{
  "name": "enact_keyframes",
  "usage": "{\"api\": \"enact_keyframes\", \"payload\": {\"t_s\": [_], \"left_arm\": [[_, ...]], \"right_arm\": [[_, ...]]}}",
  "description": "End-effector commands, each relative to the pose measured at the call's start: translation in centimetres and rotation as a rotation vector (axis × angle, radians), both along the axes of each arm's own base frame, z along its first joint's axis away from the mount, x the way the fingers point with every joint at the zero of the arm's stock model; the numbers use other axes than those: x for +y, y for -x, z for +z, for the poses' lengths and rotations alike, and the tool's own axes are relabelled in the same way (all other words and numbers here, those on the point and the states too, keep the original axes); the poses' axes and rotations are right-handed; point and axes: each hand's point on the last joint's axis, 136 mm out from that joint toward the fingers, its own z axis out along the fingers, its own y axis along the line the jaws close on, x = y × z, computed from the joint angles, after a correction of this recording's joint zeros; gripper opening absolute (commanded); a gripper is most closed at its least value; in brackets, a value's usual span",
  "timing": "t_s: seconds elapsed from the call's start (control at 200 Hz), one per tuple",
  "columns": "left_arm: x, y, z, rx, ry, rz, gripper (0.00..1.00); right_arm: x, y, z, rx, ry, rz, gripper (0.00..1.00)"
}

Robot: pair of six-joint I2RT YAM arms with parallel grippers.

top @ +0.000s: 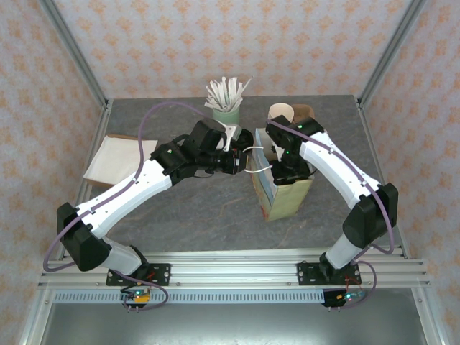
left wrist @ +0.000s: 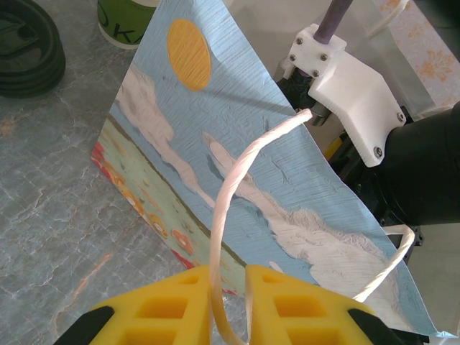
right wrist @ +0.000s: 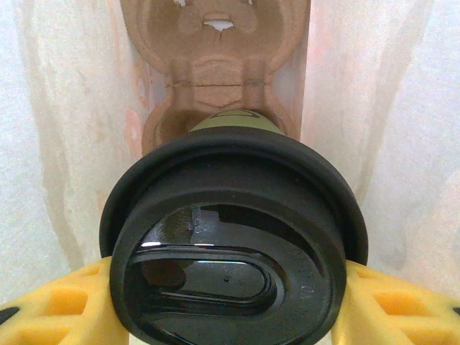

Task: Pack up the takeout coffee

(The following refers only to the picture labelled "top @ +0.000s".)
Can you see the flower-print paper gift bag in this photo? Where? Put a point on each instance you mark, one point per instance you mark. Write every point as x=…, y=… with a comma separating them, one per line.
x=287, y=201

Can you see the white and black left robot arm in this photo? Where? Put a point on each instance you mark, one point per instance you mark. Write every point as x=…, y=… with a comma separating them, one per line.
x=125, y=190

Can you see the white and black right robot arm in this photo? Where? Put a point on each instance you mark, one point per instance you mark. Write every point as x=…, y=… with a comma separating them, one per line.
x=334, y=169

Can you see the stack of black cup lids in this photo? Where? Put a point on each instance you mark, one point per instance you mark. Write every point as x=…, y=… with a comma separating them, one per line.
x=246, y=136

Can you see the brown pulp cup carrier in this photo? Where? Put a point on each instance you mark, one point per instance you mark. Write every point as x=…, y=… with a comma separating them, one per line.
x=303, y=111

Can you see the stack of paper cups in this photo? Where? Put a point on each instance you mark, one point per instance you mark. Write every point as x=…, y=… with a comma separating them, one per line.
x=280, y=111

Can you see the stack of white napkins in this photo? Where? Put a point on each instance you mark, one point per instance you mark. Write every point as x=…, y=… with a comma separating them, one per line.
x=108, y=161

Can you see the small circuit board with LED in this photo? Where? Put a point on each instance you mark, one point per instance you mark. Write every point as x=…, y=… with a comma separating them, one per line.
x=346, y=297
x=138, y=296

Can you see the grey metal sheet panel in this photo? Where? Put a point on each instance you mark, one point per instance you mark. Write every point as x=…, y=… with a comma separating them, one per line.
x=233, y=323

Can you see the aluminium table edge rail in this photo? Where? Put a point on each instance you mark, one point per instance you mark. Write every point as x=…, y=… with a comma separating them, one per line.
x=82, y=192
x=376, y=151

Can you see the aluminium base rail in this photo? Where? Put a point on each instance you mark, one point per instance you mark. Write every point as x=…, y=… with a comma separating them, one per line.
x=233, y=267

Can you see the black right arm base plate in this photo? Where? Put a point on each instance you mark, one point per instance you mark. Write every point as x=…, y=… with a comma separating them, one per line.
x=307, y=275

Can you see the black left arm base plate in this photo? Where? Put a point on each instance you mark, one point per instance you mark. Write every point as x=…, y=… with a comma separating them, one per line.
x=161, y=275

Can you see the aluminium upright frame post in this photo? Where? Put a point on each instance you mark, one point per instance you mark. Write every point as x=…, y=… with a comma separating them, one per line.
x=389, y=54
x=76, y=54

